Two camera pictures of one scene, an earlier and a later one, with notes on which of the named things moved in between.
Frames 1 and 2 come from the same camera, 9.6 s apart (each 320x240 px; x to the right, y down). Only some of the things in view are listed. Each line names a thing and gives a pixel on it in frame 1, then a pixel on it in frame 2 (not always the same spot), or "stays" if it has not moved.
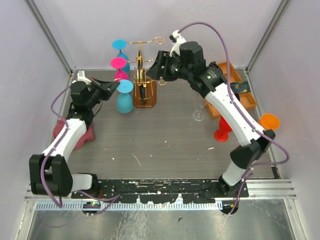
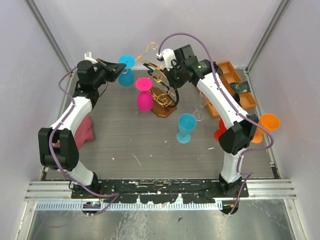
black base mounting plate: [161, 191] stays
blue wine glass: [120, 44] -> [126, 77]
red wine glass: [221, 135] stays
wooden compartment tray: [247, 98] stays
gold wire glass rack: [144, 88] -> [165, 98]
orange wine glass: [269, 121] stays
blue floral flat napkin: [240, 87] stays
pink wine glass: [119, 63] -> [145, 99]
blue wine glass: [124, 100] -> [186, 123]
